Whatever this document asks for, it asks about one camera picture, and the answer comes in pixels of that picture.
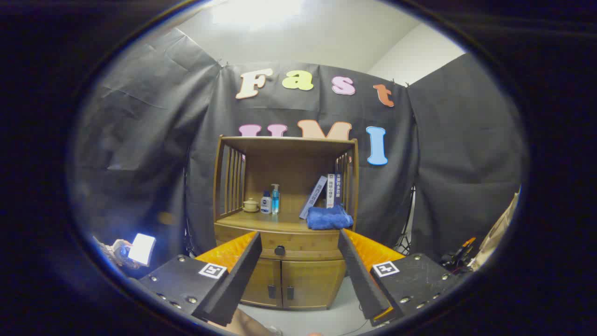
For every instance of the white lotion bottle blue cap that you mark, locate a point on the white lotion bottle blue cap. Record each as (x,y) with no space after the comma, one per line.
(266,205)

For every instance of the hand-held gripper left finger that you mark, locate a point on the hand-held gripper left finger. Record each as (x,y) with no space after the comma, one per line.
(238,280)

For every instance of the wooden cabinet door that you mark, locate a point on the wooden cabinet door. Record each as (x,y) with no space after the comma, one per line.
(308,284)
(266,280)

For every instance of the small beige lidded teacup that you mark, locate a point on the small beige lidded teacup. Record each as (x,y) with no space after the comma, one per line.
(251,205)

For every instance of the grey book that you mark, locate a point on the grey book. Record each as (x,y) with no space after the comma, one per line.
(315,196)

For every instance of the clear blue pump bottle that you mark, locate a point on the clear blue pump bottle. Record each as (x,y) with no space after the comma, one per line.
(275,200)

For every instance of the wooden cabinet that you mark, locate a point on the wooden cabinet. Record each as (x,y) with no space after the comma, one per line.
(280,163)

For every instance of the black backdrop cloth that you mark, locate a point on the black backdrop cloth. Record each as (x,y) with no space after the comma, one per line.
(140,140)

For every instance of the wooden drawer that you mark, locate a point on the wooden drawer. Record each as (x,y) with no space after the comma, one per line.
(298,242)

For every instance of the orange and black tool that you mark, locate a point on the orange and black tool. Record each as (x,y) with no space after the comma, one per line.
(459,256)

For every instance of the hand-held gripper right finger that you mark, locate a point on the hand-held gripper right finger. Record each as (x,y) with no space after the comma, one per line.
(361,280)

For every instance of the white spine book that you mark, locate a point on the white spine book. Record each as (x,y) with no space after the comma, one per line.
(330,191)

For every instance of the glowing phone screen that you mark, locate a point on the glowing phone screen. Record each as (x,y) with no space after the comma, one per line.
(141,248)

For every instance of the black light stand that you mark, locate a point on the black light stand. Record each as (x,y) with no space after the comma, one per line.
(402,245)

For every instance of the blue folded towel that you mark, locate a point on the blue folded towel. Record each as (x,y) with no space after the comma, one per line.
(329,218)

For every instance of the wooden countertop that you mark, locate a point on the wooden countertop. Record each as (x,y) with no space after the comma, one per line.
(280,220)

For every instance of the blue spine book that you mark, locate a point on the blue spine book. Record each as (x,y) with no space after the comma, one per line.
(338,189)

